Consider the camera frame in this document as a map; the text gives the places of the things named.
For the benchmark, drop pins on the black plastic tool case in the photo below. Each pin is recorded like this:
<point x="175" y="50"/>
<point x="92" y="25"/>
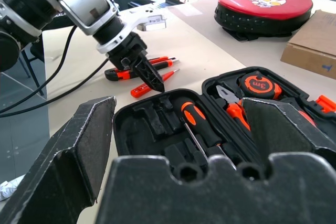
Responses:
<point x="136" y="134"/>

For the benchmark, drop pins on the orange black utility knife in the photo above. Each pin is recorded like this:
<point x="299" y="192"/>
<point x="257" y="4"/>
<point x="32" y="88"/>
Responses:
<point x="123" y="74"/>

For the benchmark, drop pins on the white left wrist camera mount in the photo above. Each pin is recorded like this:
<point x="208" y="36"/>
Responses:
<point x="136" y="18"/>

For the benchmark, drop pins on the red black round pad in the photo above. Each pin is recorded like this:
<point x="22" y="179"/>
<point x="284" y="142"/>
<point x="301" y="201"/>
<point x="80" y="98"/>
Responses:
<point x="265" y="9"/>

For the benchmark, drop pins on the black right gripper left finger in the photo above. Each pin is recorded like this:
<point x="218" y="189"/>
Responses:
<point x="65" y="155"/>

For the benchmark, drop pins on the slim orange black screwdriver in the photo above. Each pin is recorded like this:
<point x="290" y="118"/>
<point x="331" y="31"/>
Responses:
<point x="161" y="59"/>

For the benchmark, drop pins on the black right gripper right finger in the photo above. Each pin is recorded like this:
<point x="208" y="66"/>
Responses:
<point x="278" y="127"/>

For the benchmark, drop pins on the crumpled white paper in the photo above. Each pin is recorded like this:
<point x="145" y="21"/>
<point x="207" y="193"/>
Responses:
<point x="9" y="188"/>

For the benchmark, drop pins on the orange black tape measure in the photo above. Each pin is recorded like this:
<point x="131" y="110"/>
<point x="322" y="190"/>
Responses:
<point x="258" y="85"/>

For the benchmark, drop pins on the orange plastic tool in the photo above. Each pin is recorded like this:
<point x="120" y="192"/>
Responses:
<point x="326" y="103"/>

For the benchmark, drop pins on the brown cardboard box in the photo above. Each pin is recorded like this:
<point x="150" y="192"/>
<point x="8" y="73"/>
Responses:
<point x="312" y="43"/>

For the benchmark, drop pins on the orange test pen screwdriver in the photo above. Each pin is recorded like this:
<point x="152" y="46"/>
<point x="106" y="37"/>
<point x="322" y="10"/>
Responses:
<point x="141" y="89"/>

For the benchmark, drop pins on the black chair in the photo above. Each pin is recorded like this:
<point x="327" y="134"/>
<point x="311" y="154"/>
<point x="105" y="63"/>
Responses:
<point x="32" y="56"/>

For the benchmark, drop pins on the thin metal precision screwdriver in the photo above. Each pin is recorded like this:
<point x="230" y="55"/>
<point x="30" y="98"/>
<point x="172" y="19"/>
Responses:
<point x="195" y="141"/>

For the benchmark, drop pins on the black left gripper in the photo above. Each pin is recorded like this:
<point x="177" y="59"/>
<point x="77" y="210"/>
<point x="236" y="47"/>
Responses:
<point x="128" y="49"/>

